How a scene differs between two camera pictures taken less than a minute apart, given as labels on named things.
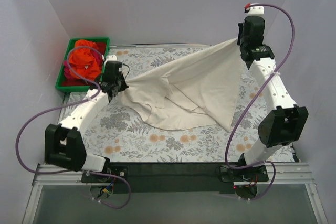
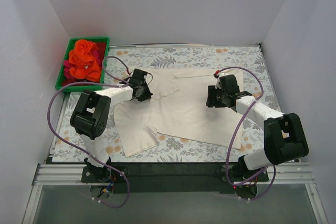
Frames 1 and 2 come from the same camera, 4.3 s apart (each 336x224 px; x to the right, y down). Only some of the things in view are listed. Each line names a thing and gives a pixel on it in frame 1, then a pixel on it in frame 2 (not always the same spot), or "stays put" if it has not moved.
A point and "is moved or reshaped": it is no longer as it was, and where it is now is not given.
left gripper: [121, 84] to [146, 93]
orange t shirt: [85, 61] stays put
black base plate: [175, 177] stays put
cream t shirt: [199, 89] is moved or reshaped
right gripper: [241, 35] to [211, 98]
